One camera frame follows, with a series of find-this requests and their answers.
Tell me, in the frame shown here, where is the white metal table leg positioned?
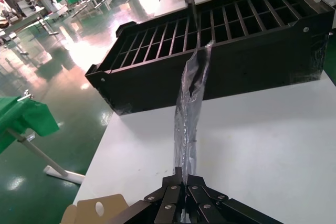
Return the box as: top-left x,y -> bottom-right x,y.
6,128 -> 86,185

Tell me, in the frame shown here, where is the black slotted plastic container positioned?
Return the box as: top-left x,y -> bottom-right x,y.
85,0 -> 336,116

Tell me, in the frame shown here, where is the green tablecloth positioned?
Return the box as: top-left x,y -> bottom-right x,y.
0,95 -> 60,154

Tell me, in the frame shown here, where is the clear grey antistatic bag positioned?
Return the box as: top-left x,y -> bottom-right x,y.
172,39 -> 215,224

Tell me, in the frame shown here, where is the open brown cardboard box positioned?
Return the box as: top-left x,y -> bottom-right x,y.
61,194 -> 129,224

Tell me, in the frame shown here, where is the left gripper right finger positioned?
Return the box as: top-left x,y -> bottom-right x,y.
186,174 -> 285,224

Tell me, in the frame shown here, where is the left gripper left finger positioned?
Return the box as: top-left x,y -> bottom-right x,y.
104,167 -> 187,224

